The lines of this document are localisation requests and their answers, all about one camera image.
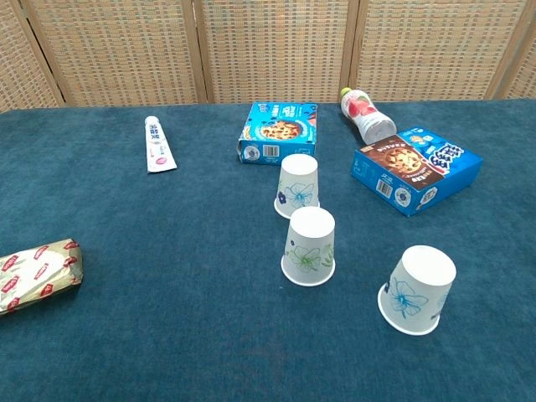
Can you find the white paper cup green flower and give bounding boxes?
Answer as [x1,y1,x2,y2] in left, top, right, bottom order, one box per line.
[280,206,337,288]

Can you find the peach drink bottle green cap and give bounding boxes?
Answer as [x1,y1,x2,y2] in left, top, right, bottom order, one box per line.
[339,86,398,146]

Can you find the white toothpaste tube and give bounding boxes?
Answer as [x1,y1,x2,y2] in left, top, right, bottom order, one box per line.
[144,116,178,173]

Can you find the blue felt table cover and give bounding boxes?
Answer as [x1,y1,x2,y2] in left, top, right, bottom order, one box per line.
[0,98,536,402]

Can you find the brown and blue cookie box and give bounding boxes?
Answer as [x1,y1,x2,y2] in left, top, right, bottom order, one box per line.
[350,126,483,218]

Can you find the white paper cup blue flower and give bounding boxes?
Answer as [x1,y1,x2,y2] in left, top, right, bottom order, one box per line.
[377,245,457,338]
[273,153,321,219]

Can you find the gold red wrapped package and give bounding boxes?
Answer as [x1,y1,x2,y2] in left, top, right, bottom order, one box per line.
[0,238,84,317]

